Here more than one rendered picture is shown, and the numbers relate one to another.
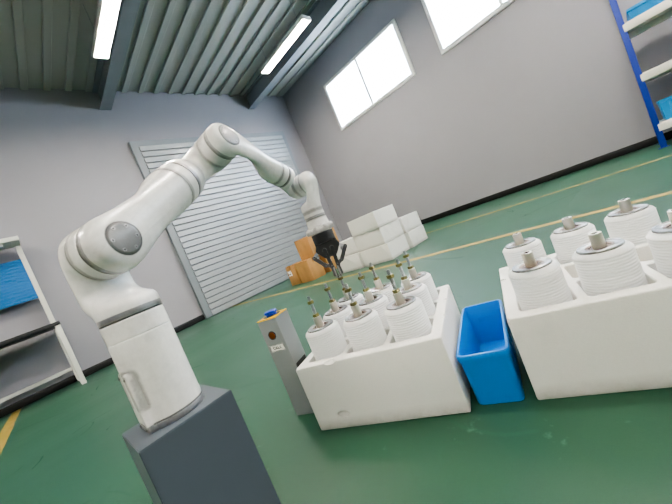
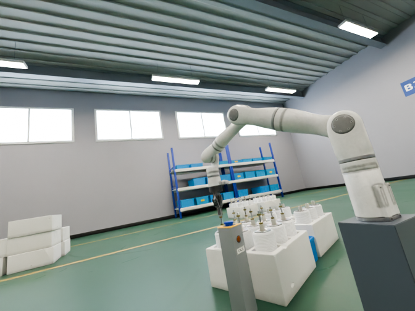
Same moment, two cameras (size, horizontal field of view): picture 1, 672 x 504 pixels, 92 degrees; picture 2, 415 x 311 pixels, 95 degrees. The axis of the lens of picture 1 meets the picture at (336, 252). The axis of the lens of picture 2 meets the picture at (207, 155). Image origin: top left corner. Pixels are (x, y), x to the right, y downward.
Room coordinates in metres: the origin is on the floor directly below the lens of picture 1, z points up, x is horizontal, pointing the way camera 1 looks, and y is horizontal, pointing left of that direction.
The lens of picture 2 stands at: (0.76, 1.05, 0.44)
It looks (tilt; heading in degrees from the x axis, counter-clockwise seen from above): 12 degrees up; 289
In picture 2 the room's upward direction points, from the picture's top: 10 degrees counter-clockwise
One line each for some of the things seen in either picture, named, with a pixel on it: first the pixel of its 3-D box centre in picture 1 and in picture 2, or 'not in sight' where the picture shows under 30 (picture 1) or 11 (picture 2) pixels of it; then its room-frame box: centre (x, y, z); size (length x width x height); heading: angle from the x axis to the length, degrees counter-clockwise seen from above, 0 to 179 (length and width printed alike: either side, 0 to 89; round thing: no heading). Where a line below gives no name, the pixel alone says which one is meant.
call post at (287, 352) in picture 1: (291, 362); (236, 267); (0.98, 0.26, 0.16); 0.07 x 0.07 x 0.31; 66
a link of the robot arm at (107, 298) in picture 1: (112, 274); (349, 138); (0.52, 0.34, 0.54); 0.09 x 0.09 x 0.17; 67
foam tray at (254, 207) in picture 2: not in sight; (242, 211); (1.46, -2.42, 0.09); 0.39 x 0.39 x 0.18; 50
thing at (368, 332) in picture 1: (371, 347); (278, 244); (0.82, 0.01, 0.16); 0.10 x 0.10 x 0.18
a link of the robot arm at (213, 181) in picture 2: (317, 223); (217, 179); (1.07, 0.02, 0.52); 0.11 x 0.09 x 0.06; 1
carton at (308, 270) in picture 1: (310, 269); not in sight; (4.61, 0.43, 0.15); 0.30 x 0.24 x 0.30; 42
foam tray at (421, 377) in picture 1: (391, 350); (260, 257); (0.93, -0.04, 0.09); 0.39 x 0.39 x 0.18; 66
